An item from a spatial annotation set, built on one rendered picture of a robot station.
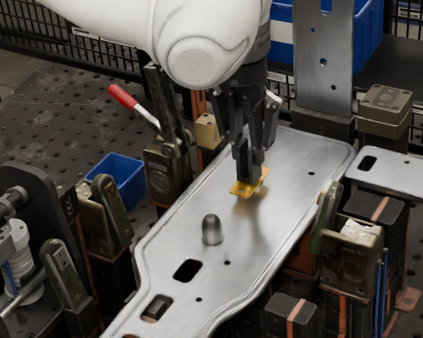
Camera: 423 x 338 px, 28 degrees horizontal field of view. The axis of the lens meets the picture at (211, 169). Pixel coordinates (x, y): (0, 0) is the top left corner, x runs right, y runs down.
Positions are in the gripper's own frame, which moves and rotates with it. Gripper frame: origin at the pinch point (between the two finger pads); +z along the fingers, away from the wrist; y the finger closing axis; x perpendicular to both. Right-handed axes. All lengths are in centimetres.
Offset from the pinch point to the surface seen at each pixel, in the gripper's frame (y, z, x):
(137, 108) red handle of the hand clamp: -20.8, -5.1, -0.5
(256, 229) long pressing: 5.3, 6.5, -7.8
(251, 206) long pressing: 1.9, 6.5, -3.3
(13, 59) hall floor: -208, 106, 145
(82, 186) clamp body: -21.1, -0.4, -17.2
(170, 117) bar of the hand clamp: -13.8, -5.7, -1.1
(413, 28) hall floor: -50, 106, 239
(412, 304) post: 25.0, 36.0, 14.4
